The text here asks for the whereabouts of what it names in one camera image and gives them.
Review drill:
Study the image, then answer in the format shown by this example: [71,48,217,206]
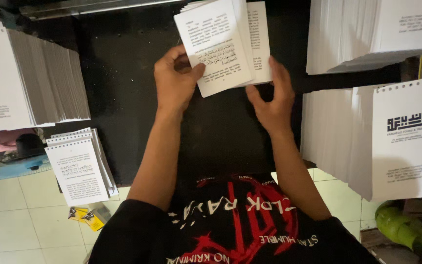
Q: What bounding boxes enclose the person's left hand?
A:
[154,45,206,115]

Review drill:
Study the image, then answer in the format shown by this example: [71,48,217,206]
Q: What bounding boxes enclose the person's right hand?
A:
[246,56,296,137]

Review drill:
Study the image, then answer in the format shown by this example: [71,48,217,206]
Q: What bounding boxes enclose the white printed booklet pages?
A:
[174,0,272,98]

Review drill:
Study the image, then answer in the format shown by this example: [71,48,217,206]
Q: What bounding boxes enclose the stack of logo cover booklets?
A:
[300,75,422,202]

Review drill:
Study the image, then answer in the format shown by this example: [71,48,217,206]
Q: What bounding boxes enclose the stack of unpunched white booklets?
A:
[306,0,422,75]

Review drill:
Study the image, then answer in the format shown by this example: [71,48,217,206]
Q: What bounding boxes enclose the grey metal bar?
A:
[19,0,183,21]

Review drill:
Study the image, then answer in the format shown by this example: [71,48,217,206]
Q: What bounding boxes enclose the small stack of printed pages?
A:
[45,127,119,207]

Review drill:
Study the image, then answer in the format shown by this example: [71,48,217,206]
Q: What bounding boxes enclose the person's black printed shirt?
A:
[88,172,381,264]

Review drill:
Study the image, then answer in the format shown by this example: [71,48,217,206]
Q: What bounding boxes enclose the tall stack of punched booklets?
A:
[0,27,91,133]

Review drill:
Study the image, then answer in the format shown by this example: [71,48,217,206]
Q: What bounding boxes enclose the grey small box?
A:
[88,203,112,223]

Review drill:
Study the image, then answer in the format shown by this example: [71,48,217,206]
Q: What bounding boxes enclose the yellow packet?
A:
[82,211,106,232]
[68,207,88,223]

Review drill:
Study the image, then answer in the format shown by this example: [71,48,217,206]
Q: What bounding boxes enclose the green plastic object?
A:
[375,200,422,254]

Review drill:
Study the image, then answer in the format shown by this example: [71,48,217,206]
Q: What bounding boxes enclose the pink cloth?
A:
[0,128,45,153]

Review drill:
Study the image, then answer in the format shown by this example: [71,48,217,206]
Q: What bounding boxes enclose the blue electric fan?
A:
[0,133,53,182]

